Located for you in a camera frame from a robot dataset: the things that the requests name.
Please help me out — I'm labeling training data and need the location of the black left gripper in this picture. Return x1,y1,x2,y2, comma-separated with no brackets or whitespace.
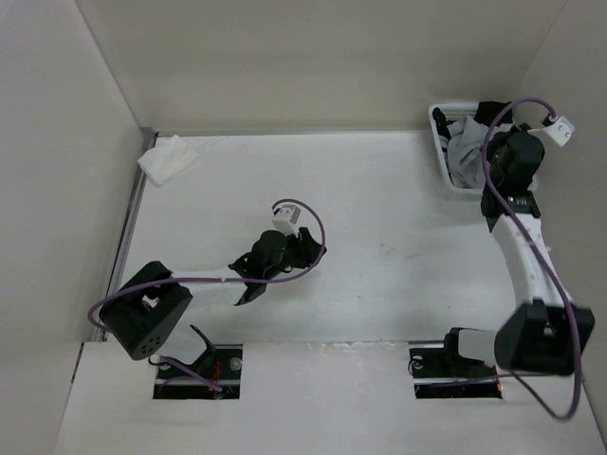
264,226,324,281

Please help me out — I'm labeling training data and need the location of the grey tank top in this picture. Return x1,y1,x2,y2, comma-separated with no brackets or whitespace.
446,116,488,189

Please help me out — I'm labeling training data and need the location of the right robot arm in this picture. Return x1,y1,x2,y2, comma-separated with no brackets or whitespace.
439,131,595,376

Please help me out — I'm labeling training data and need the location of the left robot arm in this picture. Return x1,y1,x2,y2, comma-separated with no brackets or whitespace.
98,227,326,391

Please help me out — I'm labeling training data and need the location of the folded white tank top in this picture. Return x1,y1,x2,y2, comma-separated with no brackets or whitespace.
138,135,199,187

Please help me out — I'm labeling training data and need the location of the black tank top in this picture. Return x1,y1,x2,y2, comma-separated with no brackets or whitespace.
429,101,506,139

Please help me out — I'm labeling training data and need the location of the white plastic laundry basket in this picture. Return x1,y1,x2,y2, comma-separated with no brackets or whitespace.
428,100,542,204

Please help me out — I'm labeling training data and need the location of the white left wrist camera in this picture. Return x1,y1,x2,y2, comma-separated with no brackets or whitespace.
271,204,301,236

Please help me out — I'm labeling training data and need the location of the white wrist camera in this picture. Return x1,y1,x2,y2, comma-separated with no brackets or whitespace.
271,204,301,236
544,116,575,148

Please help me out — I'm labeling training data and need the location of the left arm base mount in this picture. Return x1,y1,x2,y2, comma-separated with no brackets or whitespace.
148,344,244,401

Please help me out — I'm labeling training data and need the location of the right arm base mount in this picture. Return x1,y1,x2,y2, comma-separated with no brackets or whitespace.
408,343,503,399

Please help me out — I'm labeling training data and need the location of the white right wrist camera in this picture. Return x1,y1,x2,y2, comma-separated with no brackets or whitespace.
544,116,575,148

